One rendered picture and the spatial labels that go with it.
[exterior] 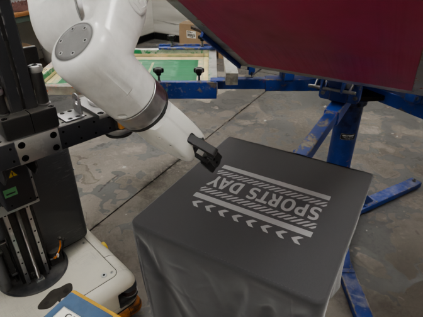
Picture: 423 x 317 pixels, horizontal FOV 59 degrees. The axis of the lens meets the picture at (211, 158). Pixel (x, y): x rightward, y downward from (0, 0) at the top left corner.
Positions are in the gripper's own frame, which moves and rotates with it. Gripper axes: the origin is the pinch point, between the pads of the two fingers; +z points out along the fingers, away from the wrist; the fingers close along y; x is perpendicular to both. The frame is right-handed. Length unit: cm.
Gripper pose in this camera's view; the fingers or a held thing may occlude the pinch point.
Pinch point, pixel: (192, 152)
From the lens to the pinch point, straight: 62.9
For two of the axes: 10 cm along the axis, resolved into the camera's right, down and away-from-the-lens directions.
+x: 5.0, -8.5, 1.7
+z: 4.0, 4.0, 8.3
